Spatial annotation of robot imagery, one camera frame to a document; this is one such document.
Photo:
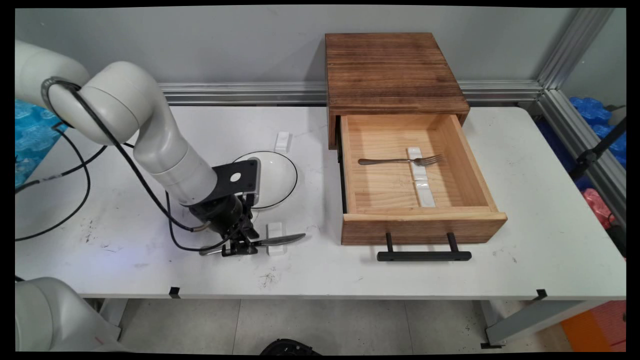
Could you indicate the white ceramic cutlery rest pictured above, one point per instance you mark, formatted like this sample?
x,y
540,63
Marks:
x,y
275,228
426,196
282,141
419,174

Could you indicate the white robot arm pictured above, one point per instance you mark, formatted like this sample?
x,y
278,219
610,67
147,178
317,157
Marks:
x,y
165,150

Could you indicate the blue plastic bags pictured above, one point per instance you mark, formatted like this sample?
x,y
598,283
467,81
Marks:
x,y
35,142
590,110

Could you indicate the pink plastic bag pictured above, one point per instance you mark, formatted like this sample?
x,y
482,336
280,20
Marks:
x,y
597,205

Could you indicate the black table edge clip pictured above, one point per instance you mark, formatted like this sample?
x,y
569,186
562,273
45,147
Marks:
x,y
174,293
541,294

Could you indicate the upright aluminium frame post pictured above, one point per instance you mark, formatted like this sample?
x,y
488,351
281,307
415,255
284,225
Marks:
x,y
575,47

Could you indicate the black round floor object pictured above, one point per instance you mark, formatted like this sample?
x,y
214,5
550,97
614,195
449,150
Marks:
x,y
290,347

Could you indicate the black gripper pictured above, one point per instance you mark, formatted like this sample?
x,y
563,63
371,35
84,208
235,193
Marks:
x,y
222,215

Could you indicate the black tripod stand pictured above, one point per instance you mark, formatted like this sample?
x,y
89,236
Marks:
x,y
590,156

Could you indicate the silver table knife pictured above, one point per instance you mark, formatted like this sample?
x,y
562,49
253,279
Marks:
x,y
285,238

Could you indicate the horizontal aluminium frame rail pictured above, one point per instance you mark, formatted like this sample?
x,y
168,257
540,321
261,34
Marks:
x,y
250,92

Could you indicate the silver metal fork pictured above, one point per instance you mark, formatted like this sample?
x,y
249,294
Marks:
x,y
375,161

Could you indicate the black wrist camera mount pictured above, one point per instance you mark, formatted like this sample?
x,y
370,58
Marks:
x,y
237,177

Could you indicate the orange box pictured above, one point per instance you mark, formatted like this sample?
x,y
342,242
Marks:
x,y
595,327

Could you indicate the grey metal table leg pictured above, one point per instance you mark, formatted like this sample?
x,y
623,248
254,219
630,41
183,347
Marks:
x,y
535,317
112,315

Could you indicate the white plate with black rim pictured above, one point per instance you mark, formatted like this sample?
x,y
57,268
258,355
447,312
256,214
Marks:
x,y
280,175

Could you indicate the light wooden drawer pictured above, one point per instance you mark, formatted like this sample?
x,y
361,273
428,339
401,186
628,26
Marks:
x,y
425,227

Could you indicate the side aluminium frame rail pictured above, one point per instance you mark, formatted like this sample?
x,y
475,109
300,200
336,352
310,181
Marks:
x,y
575,135

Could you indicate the dark wooden cabinet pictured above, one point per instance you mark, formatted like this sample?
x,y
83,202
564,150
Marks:
x,y
390,70

